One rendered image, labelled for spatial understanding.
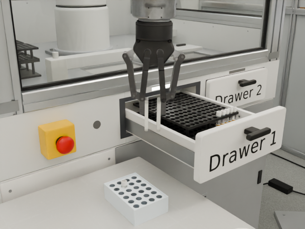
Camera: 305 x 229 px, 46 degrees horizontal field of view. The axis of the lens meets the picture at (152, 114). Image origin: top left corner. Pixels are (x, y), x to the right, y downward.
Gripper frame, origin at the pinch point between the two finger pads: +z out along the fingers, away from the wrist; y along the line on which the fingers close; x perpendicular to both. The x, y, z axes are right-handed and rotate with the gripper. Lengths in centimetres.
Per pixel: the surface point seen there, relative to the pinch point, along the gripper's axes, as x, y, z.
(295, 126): 169, 110, 71
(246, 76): 42, 32, 2
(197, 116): 9.2, 11.5, 3.7
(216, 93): 33.4, 20.7, 5.2
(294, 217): 84, 79, 89
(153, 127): 6.0, 0.4, 5.6
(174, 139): -0.2, 5.0, 5.8
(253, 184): 51, 42, 48
